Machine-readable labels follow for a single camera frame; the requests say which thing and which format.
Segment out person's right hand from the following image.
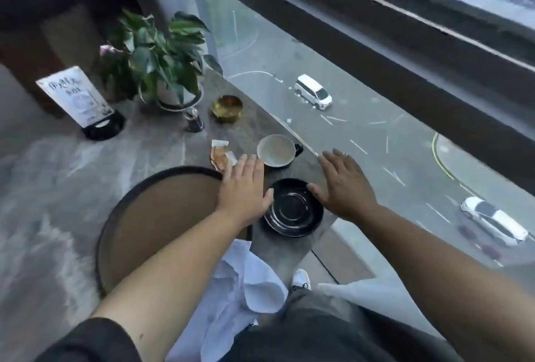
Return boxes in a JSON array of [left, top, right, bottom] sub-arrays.
[[307, 149, 379, 222]]

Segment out person's left hand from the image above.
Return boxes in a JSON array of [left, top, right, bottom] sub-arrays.
[[215, 155, 275, 228]]

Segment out person's left forearm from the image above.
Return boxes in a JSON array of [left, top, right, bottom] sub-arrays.
[[89, 208, 268, 362]]

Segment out person's right forearm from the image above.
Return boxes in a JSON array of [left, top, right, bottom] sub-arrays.
[[334, 202, 535, 362]]

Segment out black saucer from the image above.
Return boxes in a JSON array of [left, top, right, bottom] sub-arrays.
[[263, 178, 325, 238]]

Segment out orange and white torn packets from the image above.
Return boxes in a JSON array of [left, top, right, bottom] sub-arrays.
[[210, 139, 238, 173]]

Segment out white shoe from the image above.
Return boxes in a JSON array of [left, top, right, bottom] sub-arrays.
[[290, 268, 312, 292]]

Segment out white cloth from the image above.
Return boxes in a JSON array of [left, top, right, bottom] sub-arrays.
[[165, 238, 289, 362]]

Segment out gold ashtray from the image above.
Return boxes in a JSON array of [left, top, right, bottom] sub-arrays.
[[211, 95, 244, 124]]

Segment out white van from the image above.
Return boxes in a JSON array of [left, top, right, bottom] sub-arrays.
[[293, 74, 333, 111]]

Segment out round brown tray black rim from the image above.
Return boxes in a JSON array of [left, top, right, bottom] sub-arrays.
[[95, 166, 254, 298]]

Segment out small dark metal holder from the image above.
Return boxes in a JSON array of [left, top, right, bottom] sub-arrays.
[[184, 106, 205, 133]]

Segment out dark grey trousers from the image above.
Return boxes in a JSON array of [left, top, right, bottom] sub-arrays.
[[221, 287, 462, 362]]

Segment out green potted plant white pot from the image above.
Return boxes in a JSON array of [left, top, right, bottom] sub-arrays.
[[98, 9, 223, 112]]

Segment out white car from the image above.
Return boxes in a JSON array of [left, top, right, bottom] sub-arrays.
[[460, 196, 530, 247]]

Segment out white table sign black base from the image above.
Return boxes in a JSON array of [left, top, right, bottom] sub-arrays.
[[35, 65, 126, 141]]

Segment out black sleeve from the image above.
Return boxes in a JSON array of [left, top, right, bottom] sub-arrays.
[[35, 317, 144, 362]]

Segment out dark wooden cabinet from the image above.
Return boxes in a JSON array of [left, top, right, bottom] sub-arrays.
[[0, 0, 140, 118]]

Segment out beige coffee cup black handle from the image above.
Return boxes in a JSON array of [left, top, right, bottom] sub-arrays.
[[256, 134, 304, 168]]

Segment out black cable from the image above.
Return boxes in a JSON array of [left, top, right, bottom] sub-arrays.
[[310, 250, 340, 285]]

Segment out dark window frame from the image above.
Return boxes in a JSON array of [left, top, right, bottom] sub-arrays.
[[183, 0, 535, 160]]

